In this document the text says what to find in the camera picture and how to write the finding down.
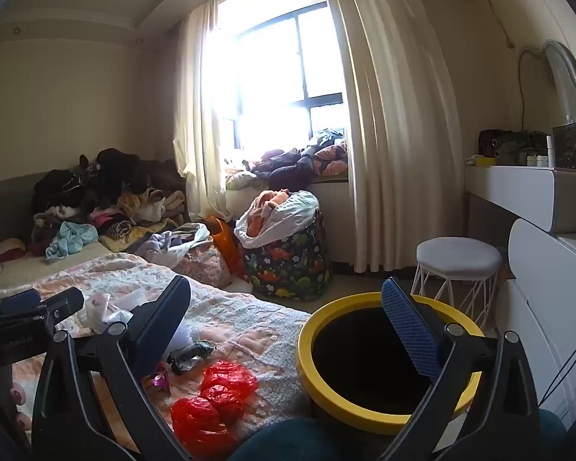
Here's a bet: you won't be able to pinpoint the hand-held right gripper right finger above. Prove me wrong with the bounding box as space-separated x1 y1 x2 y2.
379 276 541 461

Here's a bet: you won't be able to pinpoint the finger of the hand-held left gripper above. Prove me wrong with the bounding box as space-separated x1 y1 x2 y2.
38 287 84 325
0 289 41 320

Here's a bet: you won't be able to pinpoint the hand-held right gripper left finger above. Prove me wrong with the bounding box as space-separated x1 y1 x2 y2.
31 275 193 461

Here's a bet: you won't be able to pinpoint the white paper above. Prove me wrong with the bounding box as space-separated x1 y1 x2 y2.
76 292 135 334

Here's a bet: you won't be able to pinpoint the black silver foil wrapper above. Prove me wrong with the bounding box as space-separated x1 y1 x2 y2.
167 340 217 375

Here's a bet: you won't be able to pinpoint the red plastic bag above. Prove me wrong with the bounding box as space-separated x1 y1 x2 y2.
200 360 260 423
170 396 238 459

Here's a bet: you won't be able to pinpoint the yellow rimmed black bin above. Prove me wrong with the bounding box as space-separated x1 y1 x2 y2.
295 293 485 435

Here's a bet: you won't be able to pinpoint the person's left hand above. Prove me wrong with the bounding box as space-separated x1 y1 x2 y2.
7 384 34 443

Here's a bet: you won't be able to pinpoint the beige bed sheet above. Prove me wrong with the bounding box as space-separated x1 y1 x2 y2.
0 240 111 294

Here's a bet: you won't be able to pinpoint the dark red cushion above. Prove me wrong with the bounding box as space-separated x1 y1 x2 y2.
0 237 27 262

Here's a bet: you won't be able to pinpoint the light blue cloth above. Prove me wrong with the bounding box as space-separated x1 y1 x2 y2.
45 221 99 262

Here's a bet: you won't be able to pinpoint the pink floral bag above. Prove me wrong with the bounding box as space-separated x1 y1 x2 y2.
173 240 233 289

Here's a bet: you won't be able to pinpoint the lavender white garment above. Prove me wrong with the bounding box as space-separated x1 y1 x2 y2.
134 223 211 270

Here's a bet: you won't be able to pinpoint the orange white tufted quilt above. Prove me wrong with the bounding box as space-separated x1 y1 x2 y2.
0 252 313 461

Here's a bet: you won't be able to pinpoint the grey padded headboard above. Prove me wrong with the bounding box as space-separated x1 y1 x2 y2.
0 168 49 250

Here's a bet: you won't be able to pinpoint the orange bag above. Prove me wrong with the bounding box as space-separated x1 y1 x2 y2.
204 216 248 282

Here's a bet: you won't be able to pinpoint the dinosaur print laundry basket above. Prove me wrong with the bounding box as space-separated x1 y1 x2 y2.
240 211 332 303

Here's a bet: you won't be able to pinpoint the pile of dark clothes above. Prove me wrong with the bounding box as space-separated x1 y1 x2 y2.
29 148 188 255

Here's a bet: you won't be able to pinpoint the person's teal pants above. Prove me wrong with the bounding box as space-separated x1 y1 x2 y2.
228 408 567 461

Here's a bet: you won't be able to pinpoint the orange pink towel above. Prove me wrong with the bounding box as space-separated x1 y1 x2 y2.
247 189 291 238

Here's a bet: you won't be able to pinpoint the white cloth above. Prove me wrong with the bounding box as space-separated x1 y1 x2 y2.
234 189 321 250

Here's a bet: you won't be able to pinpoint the orange flower dark blanket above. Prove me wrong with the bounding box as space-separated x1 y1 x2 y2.
312 143 350 176

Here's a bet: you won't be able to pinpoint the cream curtain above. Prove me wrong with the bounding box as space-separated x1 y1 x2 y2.
173 0 241 224
317 0 464 274

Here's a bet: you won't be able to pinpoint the black handbag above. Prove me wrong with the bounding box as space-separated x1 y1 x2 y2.
477 129 550 166

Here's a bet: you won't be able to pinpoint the navy jacket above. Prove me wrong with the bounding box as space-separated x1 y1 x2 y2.
252 146 318 179

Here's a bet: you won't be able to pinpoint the dark green garment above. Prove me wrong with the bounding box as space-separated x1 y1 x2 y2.
317 127 347 149

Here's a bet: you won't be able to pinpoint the dark organizer box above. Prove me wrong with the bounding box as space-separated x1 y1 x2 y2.
552 122 576 171

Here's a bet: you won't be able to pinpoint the white wire stool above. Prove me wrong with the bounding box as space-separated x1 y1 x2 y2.
410 237 504 330

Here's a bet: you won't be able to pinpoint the wavy frame mirror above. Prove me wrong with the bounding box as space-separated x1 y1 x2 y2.
516 40 576 133

